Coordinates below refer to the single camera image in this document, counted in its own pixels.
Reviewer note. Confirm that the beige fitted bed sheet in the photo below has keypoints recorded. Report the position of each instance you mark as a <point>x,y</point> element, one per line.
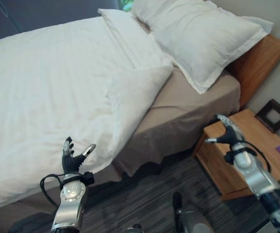
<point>178,114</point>

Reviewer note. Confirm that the wooden nightstand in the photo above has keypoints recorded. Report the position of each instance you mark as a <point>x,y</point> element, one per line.
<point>241,155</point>

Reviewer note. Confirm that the dark picture frame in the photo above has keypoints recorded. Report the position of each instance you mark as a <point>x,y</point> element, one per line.
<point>273,116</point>

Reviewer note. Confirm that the large white pillow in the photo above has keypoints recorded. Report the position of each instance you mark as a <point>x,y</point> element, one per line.
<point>202,41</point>

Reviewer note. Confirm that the green object behind bed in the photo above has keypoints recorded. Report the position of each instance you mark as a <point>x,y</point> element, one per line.
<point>127,4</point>

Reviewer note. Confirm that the white duvet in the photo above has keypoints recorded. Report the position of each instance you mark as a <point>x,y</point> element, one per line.
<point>57,92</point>

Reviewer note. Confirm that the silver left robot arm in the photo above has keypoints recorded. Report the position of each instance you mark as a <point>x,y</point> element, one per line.
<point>67,199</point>

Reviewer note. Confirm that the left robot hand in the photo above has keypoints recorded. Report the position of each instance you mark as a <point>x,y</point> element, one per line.
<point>70,162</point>

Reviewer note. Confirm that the wooden headboard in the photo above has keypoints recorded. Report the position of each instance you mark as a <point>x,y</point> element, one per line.
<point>256,65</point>

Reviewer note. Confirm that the flat white pillow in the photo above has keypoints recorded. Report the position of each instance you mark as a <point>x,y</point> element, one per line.
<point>132,36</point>

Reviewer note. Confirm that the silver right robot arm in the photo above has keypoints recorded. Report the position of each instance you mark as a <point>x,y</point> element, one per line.
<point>258,177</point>

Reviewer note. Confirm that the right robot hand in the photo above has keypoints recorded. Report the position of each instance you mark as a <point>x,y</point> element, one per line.
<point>229,136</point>

